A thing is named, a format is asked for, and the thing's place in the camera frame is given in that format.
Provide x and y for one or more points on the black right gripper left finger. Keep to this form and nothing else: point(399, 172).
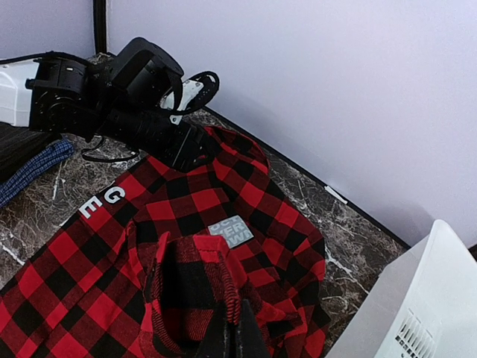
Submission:
point(220, 338)

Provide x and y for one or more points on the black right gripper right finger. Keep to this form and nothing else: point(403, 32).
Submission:
point(249, 340)

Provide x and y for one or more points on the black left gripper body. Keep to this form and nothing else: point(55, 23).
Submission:
point(182, 147)

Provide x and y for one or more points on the red black plaid shirt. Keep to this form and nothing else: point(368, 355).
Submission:
point(139, 270)

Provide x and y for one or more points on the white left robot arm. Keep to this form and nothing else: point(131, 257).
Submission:
point(70, 95)

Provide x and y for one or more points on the blue checked folded shirt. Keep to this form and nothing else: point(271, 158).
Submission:
point(39, 164)

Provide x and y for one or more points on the black pinstripe folded shirt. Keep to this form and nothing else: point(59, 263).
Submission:
point(19, 145)

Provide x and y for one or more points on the white tape strip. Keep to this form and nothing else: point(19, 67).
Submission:
point(336, 195)

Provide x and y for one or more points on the white plastic basket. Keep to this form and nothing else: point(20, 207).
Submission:
point(422, 305)

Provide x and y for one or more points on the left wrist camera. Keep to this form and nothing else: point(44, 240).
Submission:
point(149, 77)

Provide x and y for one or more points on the black corner frame post left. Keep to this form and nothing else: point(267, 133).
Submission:
point(99, 17)

